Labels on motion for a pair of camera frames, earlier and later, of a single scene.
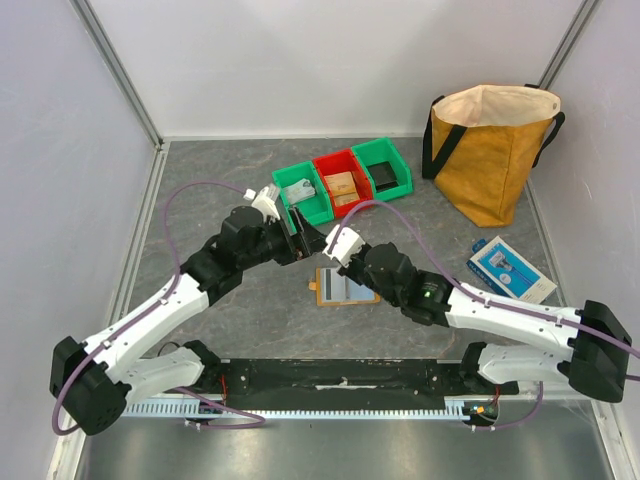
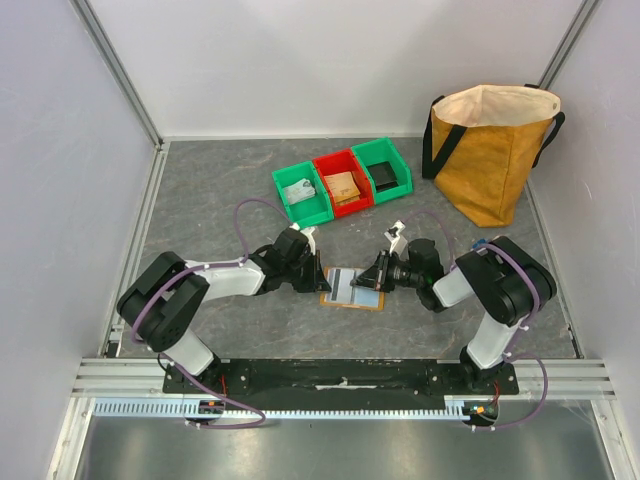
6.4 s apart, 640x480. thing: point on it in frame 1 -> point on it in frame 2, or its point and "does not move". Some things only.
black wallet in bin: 383,176 does not move
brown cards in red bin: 343,187 does not move
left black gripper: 310,240 -> 316,277
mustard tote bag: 480,142 does not move
